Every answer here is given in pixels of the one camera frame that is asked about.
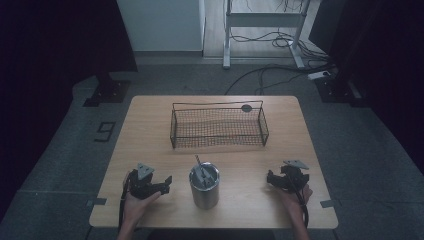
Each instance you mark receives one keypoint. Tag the person's right hand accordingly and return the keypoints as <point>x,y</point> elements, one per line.
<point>296,201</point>

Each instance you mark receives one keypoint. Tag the white cabinet panel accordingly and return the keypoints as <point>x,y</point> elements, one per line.
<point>160,23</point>

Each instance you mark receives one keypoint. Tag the black stand base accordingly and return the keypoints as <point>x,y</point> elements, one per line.
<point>108,91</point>
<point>336,90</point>

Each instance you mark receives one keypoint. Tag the dark curtain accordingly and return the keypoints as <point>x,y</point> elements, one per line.
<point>50,66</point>
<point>383,50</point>

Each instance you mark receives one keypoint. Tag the dark round disc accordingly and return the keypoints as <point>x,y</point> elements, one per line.
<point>246,108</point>

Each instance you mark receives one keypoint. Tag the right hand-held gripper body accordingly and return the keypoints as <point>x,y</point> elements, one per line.
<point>293,180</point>

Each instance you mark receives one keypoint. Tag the stainless steel cup with lid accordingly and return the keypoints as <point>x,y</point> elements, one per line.
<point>204,193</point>

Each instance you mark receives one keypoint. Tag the person's left hand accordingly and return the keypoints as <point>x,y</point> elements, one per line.
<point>135,208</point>

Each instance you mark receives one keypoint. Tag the grey tape strip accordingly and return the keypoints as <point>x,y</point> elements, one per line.
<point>97,201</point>
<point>327,203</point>

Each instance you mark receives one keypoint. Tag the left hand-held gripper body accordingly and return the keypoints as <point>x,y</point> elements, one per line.
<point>141,188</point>

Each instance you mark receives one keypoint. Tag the white metal desk frame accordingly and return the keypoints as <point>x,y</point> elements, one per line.
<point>263,19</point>

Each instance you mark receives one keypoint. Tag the white power strip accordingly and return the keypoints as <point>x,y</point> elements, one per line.
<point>318,75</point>

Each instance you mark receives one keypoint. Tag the person's lap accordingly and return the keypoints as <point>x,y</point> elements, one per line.
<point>210,235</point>

